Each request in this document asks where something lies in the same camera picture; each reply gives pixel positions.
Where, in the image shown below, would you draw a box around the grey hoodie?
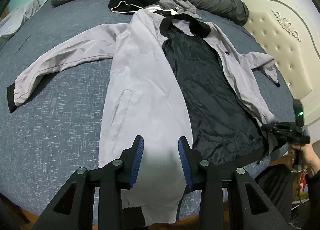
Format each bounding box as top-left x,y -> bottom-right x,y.
146,0 -> 203,20

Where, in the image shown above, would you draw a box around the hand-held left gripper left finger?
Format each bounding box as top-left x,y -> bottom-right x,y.
31,135 -> 145,230

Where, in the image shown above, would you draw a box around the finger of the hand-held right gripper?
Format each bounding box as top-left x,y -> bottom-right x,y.
261,123 -> 279,134

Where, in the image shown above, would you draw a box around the person's right hand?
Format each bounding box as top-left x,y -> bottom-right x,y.
301,143 -> 320,178

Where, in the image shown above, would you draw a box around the light grey blanket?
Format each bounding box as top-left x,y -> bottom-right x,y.
0,0 -> 49,39

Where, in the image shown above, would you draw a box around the person's right forearm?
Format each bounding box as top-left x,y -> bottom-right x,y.
306,161 -> 320,230

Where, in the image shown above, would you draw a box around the red and white packet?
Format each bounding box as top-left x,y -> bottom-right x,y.
298,171 -> 308,192

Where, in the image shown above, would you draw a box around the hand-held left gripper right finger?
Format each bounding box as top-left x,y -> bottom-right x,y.
177,136 -> 289,230

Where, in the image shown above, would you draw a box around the person's leg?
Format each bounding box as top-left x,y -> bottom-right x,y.
256,164 -> 294,220

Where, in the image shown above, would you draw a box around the light grey jacket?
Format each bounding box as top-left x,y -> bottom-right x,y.
6,10 -> 282,227

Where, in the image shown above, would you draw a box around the black and white shorts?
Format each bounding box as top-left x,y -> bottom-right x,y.
144,5 -> 173,15

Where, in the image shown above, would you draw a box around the cream tufted headboard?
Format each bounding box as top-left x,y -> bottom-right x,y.
234,0 -> 320,125

